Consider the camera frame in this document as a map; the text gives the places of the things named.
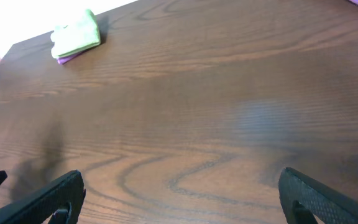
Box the folded purple cloth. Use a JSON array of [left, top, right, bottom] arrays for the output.
[[57, 50, 86, 65]]

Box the light green cloth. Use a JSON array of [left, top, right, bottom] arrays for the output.
[[50, 9, 101, 59]]

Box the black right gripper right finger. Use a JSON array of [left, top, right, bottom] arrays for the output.
[[278, 167, 358, 224]]

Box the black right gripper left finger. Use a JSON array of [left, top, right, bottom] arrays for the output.
[[0, 170, 86, 224]]

